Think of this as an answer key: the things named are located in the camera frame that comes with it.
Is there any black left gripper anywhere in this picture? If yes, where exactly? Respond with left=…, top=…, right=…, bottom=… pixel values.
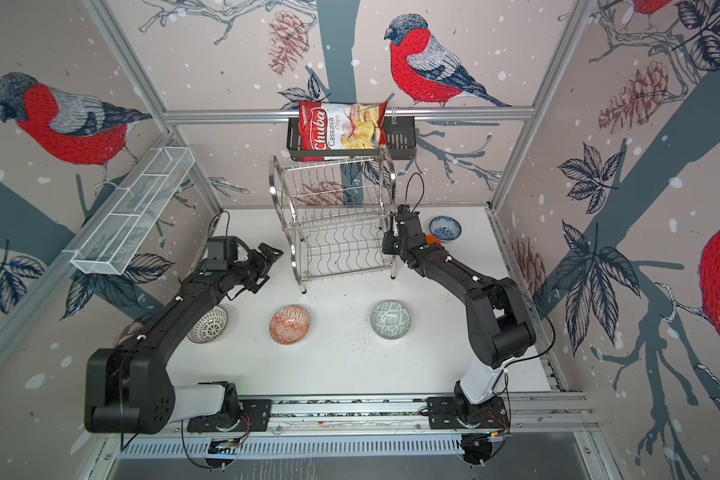
left=229, top=241, right=284, bottom=291

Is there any dark red pattern bowl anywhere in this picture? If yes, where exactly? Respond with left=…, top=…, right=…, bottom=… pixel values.
left=187, top=306, right=229, bottom=344

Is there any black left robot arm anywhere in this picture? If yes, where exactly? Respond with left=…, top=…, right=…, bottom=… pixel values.
left=84, top=236, right=283, bottom=434

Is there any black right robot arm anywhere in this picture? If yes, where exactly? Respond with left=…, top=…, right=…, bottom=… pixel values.
left=382, top=205, right=536, bottom=406

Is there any steel two-tier dish rack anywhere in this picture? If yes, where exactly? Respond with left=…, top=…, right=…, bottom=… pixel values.
left=268, top=150, right=397, bottom=294

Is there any blue floral small bowl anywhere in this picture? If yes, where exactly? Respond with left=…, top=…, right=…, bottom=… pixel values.
left=429, top=215, right=462, bottom=242

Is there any green pattern bowl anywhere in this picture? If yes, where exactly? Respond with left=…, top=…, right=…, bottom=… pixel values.
left=370, top=300, right=412, bottom=340

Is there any red cassava chips bag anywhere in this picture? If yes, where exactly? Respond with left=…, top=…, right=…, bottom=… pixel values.
left=297, top=101, right=387, bottom=162

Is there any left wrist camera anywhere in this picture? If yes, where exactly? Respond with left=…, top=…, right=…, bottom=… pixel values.
left=204, top=236, right=238, bottom=271

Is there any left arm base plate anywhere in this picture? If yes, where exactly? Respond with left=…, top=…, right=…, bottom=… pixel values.
left=186, top=398, right=273, bottom=434

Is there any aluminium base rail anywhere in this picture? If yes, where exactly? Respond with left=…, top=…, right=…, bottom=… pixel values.
left=95, top=391, right=595, bottom=460

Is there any white mesh wall shelf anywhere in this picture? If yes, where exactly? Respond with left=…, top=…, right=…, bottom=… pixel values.
left=71, top=146, right=195, bottom=275

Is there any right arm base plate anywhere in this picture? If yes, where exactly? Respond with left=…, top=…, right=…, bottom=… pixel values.
left=425, top=396, right=510, bottom=430

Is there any aluminium horizontal frame bar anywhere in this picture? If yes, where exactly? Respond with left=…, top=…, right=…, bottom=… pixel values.
left=163, top=106, right=536, bottom=126

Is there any aluminium frame corner post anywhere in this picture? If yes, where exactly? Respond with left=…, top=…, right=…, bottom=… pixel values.
left=83, top=0, right=224, bottom=211

